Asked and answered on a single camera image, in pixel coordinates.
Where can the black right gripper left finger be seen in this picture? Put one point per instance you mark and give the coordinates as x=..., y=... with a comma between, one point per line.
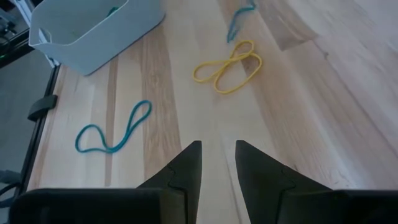
x=93, y=205

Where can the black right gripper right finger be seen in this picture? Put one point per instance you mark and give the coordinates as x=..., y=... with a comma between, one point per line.
x=311, y=205

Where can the long teal rubber band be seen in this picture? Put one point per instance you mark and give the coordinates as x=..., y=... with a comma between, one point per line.
x=126, y=137

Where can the yellow rubber band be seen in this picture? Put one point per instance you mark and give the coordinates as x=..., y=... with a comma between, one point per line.
x=231, y=58

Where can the light blue plastic bin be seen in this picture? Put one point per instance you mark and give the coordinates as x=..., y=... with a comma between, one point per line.
x=93, y=53

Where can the black table clamp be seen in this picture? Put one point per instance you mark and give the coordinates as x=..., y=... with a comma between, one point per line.
x=42, y=107

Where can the black table edge rail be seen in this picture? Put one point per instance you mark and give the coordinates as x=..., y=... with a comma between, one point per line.
x=36, y=140

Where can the silver frame bracket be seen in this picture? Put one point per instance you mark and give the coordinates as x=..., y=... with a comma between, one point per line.
x=53, y=62

